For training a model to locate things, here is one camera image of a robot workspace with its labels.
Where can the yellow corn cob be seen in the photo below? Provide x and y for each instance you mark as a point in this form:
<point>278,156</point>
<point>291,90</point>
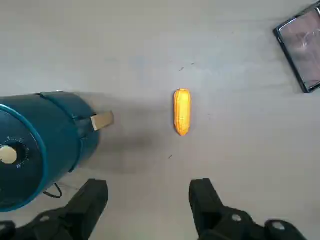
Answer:
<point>182,112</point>

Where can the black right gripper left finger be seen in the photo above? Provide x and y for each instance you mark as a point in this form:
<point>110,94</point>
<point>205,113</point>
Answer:
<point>75,215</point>

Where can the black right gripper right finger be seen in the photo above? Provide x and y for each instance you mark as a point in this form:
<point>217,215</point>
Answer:
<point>207,207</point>

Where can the green air fryer body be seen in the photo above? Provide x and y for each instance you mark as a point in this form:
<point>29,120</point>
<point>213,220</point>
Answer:
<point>27,125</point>

